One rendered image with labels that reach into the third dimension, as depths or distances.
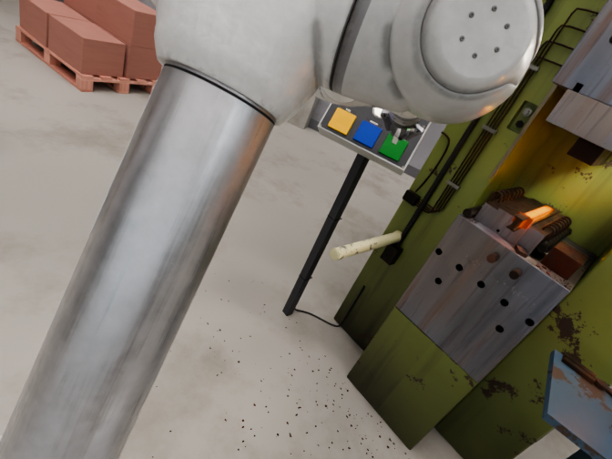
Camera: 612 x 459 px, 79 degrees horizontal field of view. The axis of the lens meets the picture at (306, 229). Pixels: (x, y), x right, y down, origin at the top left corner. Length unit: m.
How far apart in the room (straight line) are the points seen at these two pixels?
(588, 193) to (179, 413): 1.72
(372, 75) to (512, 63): 0.09
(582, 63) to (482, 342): 0.88
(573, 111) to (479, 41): 1.06
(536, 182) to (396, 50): 1.58
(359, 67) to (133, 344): 0.28
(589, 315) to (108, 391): 1.40
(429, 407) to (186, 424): 0.89
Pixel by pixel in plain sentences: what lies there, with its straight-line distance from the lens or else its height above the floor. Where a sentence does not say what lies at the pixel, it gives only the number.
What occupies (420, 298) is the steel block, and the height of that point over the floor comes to 0.57.
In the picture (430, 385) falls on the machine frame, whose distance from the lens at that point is 1.58.
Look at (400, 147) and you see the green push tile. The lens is 1.32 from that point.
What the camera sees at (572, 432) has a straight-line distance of 1.09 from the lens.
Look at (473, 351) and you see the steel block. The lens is 1.44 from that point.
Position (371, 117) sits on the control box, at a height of 1.06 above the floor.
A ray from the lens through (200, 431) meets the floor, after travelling 1.49.
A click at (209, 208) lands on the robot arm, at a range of 0.30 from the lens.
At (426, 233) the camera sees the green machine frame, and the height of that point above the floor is 0.71.
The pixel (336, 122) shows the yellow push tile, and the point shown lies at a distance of 1.34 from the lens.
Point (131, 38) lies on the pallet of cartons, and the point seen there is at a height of 0.48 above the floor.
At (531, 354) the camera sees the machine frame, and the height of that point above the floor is 0.58.
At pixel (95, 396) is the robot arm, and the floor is 1.00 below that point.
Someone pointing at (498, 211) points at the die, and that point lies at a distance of 1.36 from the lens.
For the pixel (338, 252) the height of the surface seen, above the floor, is 0.64.
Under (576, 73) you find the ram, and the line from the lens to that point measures 1.33.
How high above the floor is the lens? 1.31
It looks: 30 degrees down
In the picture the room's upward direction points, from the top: 24 degrees clockwise
